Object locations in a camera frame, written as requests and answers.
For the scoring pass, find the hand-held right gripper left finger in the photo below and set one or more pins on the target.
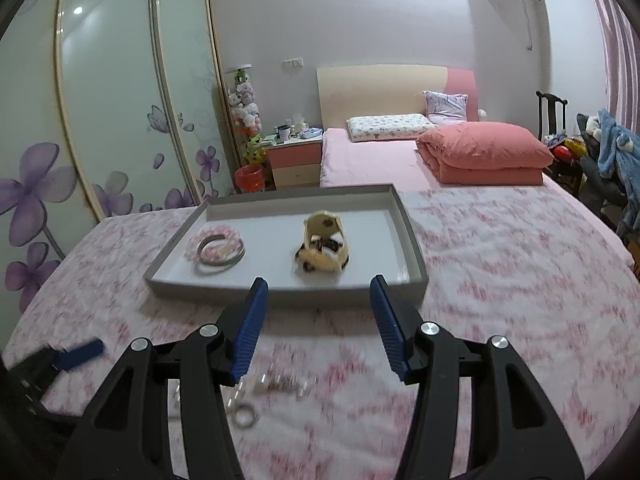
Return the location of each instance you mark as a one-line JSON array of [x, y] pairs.
[[249, 330]]

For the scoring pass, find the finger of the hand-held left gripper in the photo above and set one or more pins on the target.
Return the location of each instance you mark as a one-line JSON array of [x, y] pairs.
[[80, 353]]

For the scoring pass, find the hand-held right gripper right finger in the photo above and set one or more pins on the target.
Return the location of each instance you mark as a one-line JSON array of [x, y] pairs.
[[390, 330]]

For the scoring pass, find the grey shallow cardboard tray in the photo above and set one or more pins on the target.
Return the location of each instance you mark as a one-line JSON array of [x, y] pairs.
[[310, 301]]

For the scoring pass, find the silver bangle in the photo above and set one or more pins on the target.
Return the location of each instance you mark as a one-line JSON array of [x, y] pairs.
[[216, 269]]

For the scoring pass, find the pink floral blanket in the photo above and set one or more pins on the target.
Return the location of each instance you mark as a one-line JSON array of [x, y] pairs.
[[500, 285]]

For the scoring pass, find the red trash bin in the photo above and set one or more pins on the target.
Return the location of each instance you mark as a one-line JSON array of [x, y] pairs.
[[249, 180]]

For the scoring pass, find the pink and cream nightstand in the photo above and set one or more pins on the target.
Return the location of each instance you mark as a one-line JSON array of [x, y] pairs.
[[295, 165]]

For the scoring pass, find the pink sheet bed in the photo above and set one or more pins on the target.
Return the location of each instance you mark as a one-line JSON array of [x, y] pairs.
[[365, 160]]

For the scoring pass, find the green yellow plush toy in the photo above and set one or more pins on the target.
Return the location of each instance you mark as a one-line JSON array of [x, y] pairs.
[[255, 149]]

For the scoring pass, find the black and white mug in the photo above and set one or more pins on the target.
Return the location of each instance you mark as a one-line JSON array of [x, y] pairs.
[[284, 134]]

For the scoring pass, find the folded coral quilt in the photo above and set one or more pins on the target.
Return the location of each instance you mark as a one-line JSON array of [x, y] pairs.
[[480, 150]]

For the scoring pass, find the white patterned pillow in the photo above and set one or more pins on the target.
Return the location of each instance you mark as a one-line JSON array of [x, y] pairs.
[[385, 127]]

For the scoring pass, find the light blue cloth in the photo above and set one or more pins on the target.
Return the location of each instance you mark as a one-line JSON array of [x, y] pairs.
[[310, 134]]

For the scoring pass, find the tissue box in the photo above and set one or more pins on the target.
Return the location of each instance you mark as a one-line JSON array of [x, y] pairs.
[[300, 124]]

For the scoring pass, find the clear tube of plush toys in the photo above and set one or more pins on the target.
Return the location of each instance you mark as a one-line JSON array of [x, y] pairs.
[[245, 105]]

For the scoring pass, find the lilac pillow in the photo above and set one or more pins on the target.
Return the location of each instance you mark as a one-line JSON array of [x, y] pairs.
[[445, 107]]

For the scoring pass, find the cream and pink headboard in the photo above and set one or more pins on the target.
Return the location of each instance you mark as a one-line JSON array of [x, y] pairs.
[[375, 90]]

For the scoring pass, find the colourful toy pile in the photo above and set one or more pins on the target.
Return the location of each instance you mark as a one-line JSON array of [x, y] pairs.
[[567, 149]]

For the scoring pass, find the grey chair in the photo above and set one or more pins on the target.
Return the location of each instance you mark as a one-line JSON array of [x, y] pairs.
[[592, 170]]

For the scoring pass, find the dark wooden chair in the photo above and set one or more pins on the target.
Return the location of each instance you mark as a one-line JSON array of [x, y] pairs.
[[550, 115]]

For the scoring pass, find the floral sliding door wardrobe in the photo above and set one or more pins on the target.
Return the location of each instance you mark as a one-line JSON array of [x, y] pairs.
[[100, 85]]

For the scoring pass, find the blue plush garment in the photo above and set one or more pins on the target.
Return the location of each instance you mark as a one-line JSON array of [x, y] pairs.
[[617, 150]]

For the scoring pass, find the pink curtain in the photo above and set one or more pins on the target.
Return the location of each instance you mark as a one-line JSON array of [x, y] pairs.
[[617, 60]]

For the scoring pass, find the white wall switch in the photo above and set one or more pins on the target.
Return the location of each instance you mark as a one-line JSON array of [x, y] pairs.
[[293, 63]]

